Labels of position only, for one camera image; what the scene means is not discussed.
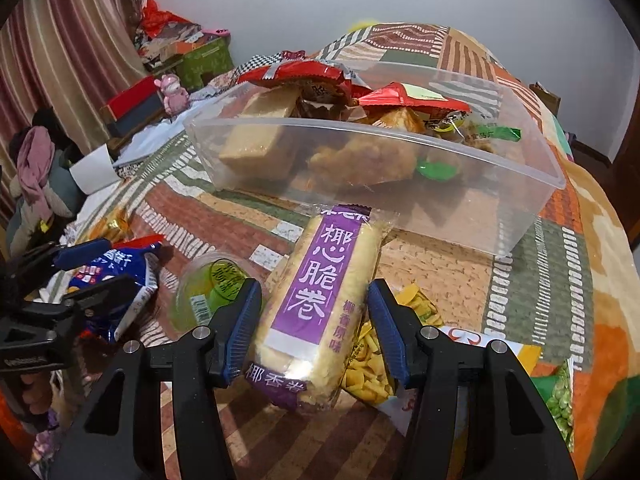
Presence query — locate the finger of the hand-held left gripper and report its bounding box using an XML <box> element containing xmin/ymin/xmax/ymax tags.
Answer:
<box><xmin>30</xmin><ymin>275</ymin><xmax>138</xmax><ymax>322</ymax></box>
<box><xmin>10</xmin><ymin>237</ymin><xmax>113</xmax><ymax>286</ymax></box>

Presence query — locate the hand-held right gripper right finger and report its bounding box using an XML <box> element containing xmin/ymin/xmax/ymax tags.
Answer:
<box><xmin>367</xmin><ymin>279</ymin><xmax>581</xmax><ymax>480</ymax></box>

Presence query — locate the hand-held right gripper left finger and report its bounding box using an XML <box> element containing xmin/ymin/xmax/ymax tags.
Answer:
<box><xmin>47</xmin><ymin>279</ymin><xmax>263</xmax><ymax>480</ymax></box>

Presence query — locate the blue snack packet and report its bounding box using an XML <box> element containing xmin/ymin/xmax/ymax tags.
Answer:
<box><xmin>67</xmin><ymin>235</ymin><xmax>166</xmax><ymax>343</ymax></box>

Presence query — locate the purple label egg roll packet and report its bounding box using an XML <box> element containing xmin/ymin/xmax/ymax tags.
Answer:
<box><xmin>245</xmin><ymin>204</ymin><xmax>401</xmax><ymax>411</ymax></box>

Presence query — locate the clear plastic container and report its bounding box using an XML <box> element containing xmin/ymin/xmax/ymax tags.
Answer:
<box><xmin>182</xmin><ymin>60</ymin><xmax>567</xmax><ymax>259</ymax></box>

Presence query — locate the clear fried snack packet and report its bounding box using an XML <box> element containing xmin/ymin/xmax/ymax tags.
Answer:
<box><xmin>306</xmin><ymin>132</ymin><xmax>418</xmax><ymax>186</ymax></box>

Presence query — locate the beige cake packet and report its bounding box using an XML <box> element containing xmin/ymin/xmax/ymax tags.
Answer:
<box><xmin>217</xmin><ymin>89</ymin><xmax>303</xmax><ymax>181</ymax></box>

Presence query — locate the clear packet with green strip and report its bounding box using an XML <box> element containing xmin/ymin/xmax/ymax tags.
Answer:
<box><xmin>425</xmin><ymin>112</ymin><xmax>523</xmax><ymax>156</ymax></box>

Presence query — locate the red yellow chips packet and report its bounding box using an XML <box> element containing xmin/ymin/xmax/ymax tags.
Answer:
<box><xmin>357</xmin><ymin>81</ymin><xmax>472</xmax><ymax>133</ymax></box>

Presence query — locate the red packet with silver stripe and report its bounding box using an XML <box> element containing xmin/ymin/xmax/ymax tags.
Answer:
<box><xmin>236</xmin><ymin>58</ymin><xmax>353</xmax><ymax>106</ymax></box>

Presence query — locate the orange gold snack packet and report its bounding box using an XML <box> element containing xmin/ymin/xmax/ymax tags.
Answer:
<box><xmin>90</xmin><ymin>211</ymin><xmax>135</xmax><ymax>247</ymax></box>

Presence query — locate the green jelly cup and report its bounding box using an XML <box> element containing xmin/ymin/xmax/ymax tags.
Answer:
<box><xmin>170</xmin><ymin>258</ymin><xmax>251</xmax><ymax>333</ymax></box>

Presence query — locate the white cardboard sheet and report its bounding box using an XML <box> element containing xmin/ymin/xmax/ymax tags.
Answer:
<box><xmin>69</xmin><ymin>145</ymin><xmax>122</xmax><ymax>195</ymax></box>

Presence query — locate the pink scarf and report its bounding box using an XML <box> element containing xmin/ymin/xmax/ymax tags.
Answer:
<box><xmin>17</xmin><ymin>126</ymin><xmax>56</xmax><ymax>218</ymax></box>

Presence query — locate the pale blue cloth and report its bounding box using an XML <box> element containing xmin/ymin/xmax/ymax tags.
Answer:
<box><xmin>115</xmin><ymin>120</ymin><xmax>196</xmax><ymax>166</ymax></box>

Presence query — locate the patchwork blanket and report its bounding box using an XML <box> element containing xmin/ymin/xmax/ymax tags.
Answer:
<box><xmin>30</xmin><ymin>22</ymin><xmax>631</xmax><ymax>480</ymax></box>

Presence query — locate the dark grey box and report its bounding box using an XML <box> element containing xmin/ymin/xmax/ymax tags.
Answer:
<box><xmin>111</xmin><ymin>94</ymin><xmax>171</xmax><ymax>137</ymax></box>

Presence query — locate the red gift box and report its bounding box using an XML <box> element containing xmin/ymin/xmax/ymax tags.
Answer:
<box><xmin>99</xmin><ymin>76</ymin><xmax>168</xmax><ymax>122</ymax></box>

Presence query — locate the green peas packet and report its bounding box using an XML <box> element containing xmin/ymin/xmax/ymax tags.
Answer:
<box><xmin>530</xmin><ymin>360</ymin><xmax>576</xmax><ymax>453</ymax></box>

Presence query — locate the pink rabbit toy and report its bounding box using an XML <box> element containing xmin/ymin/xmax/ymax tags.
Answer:
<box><xmin>159</xmin><ymin>74</ymin><xmax>191</xmax><ymax>116</ymax></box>

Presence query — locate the striped brown curtain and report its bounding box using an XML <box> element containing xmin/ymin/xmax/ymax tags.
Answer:
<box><xmin>0</xmin><ymin>0</ymin><xmax>151</xmax><ymax>211</ymax></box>

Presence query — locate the pile of printed paper bags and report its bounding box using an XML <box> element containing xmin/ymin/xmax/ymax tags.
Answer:
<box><xmin>135</xmin><ymin>22</ymin><xmax>206</xmax><ymax>73</ymax></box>

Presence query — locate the green gift box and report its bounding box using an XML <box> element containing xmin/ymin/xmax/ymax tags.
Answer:
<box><xmin>179</xmin><ymin>34</ymin><xmax>236</xmax><ymax>90</ymax></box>

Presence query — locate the red plastic bag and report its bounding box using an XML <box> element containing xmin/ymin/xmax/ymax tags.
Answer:
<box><xmin>141</xmin><ymin>0</ymin><xmax>193</xmax><ymax>36</ymax></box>

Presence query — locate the checkered patterned quilt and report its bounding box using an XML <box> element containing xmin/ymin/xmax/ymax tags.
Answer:
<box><xmin>200</xmin><ymin>51</ymin><xmax>307</xmax><ymax>98</ymax></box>

